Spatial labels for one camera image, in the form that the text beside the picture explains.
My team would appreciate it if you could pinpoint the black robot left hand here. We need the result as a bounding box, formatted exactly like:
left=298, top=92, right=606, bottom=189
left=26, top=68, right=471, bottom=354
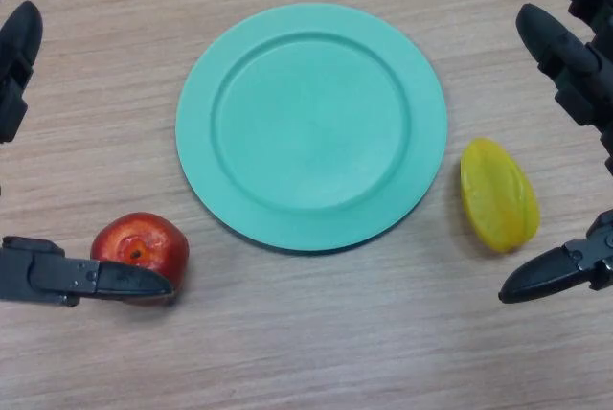
left=0, top=0, right=174, bottom=308

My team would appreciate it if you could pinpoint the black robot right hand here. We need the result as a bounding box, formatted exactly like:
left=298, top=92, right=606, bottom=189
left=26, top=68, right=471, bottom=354
left=497, top=0, right=613, bottom=305

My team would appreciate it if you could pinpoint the red apple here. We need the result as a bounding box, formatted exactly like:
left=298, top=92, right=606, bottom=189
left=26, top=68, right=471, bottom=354
left=90, top=212, right=190, bottom=307

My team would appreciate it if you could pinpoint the green round plate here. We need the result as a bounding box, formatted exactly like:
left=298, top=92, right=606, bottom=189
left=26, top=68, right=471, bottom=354
left=175, top=2, right=449, bottom=256

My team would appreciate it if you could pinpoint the yellow starfruit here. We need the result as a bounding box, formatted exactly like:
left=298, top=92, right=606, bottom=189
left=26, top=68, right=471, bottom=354
left=460, top=137, right=541, bottom=254

